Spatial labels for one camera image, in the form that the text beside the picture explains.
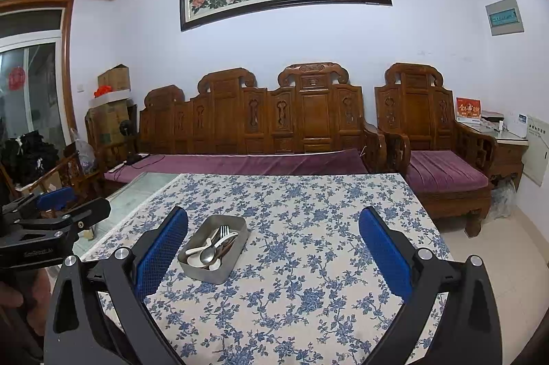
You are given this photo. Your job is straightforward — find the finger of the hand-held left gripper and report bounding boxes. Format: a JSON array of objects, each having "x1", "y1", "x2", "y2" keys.
[
  {"x1": 0, "y1": 197, "x2": 112, "y2": 248},
  {"x1": 0, "y1": 186, "x2": 80, "y2": 221}
]

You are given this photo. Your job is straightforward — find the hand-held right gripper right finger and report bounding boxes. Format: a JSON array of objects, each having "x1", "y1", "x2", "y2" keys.
[{"x1": 358, "y1": 205, "x2": 502, "y2": 365}]

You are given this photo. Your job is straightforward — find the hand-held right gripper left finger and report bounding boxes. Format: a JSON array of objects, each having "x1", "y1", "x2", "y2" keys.
[{"x1": 44, "y1": 205, "x2": 189, "y2": 365}]

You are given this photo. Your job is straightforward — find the white spoon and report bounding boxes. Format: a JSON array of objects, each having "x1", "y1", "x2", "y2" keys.
[{"x1": 187, "y1": 232, "x2": 239, "y2": 268}]

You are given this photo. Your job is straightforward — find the metal spoon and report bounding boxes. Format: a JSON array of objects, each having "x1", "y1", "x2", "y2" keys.
[{"x1": 199, "y1": 238, "x2": 222, "y2": 266}]

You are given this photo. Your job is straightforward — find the white plastic fork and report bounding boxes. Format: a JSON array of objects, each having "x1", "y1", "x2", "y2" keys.
[{"x1": 208, "y1": 225, "x2": 224, "y2": 270}]

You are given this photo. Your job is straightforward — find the rectangular metal tin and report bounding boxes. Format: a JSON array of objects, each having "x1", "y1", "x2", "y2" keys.
[{"x1": 177, "y1": 214, "x2": 250, "y2": 285}]

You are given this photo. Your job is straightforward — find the brown chopstick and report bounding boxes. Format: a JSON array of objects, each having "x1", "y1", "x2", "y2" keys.
[{"x1": 218, "y1": 237, "x2": 237, "y2": 259}]

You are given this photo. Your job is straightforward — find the person's left hand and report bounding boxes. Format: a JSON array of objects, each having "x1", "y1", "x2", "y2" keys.
[{"x1": 0, "y1": 268, "x2": 53, "y2": 320}]

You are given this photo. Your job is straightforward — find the wooden chair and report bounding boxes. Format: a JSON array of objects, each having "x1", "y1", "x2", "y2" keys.
[{"x1": 19, "y1": 153, "x2": 94, "y2": 216}]

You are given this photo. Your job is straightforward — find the black clothing pile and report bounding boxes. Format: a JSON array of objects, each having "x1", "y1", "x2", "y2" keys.
[{"x1": 0, "y1": 131, "x2": 59, "y2": 186}]

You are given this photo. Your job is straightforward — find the crumpled plastic bag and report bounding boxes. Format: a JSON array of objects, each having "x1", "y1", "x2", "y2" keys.
[{"x1": 69, "y1": 129, "x2": 94, "y2": 174}]

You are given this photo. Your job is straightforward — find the large brown cardboard box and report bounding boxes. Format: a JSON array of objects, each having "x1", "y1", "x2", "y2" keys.
[{"x1": 88, "y1": 101, "x2": 138, "y2": 156}]

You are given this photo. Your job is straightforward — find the blue floral tablecloth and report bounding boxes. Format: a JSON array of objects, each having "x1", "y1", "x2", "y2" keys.
[{"x1": 81, "y1": 172, "x2": 451, "y2": 365}]

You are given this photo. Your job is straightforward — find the black small fan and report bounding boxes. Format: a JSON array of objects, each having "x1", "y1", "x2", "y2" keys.
[{"x1": 119, "y1": 120, "x2": 147, "y2": 167}]

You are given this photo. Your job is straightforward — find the purple armchair cushion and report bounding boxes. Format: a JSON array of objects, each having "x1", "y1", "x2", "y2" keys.
[{"x1": 405, "y1": 151, "x2": 494, "y2": 194}]

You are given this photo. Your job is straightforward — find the long purple sofa cushion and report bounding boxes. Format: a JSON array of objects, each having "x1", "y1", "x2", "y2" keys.
[{"x1": 104, "y1": 148, "x2": 370, "y2": 183}]

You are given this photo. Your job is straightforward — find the flat white box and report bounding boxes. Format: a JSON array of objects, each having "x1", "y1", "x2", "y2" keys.
[{"x1": 88, "y1": 90, "x2": 131, "y2": 108}]

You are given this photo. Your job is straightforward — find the red paper door decoration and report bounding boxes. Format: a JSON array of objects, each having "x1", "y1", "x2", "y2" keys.
[{"x1": 8, "y1": 67, "x2": 27, "y2": 91}]

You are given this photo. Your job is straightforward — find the clear plastic bag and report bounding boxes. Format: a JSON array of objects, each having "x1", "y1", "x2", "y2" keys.
[{"x1": 489, "y1": 180, "x2": 516, "y2": 221}]

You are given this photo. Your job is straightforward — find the small brown cardboard box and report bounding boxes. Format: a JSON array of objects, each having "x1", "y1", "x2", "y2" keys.
[{"x1": 98, "y1": 64, "x2": 130, "y2": 91}]

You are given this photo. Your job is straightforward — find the carved wooden armchair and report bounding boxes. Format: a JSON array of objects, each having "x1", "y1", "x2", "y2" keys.
[{"x1": 374, "y1": 62, "x2": 495, "y2": 239}]

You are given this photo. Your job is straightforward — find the wooden side table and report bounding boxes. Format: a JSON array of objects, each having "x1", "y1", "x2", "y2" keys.
[{"x1": 457, "y1": 120, "x2": 529, "y2": 195}]

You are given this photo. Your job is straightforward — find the red gift box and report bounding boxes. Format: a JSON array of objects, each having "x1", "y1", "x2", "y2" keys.
[{"x1": 455, "y1": 97, "x2": 482, "y2": 122}]

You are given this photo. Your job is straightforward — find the carved wooden sofa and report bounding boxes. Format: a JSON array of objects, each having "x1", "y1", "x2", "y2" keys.
[{"x1": 105, "y1": 62, "x2": 389, "y2": 199}]

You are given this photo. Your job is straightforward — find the white device with blue label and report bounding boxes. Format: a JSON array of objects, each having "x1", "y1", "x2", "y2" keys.
[{"x1": 506, "y1": 112, "x2": 529, "y2": 139}]

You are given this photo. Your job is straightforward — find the wooden door frame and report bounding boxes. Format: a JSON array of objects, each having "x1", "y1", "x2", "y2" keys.
[{"x1": 0, "y1": 0, "x2": 77, "y2": 152}]

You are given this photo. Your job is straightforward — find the white wall panel door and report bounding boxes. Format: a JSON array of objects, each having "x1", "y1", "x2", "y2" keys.
[{"x1": 525, "y1": 114, "x2": 549, "y2": 188}]

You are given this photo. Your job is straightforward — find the grey wall electrical box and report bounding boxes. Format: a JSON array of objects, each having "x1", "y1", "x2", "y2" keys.
[{"x1": 486, "y1": 0, "x2": 525, "y2": 36}]

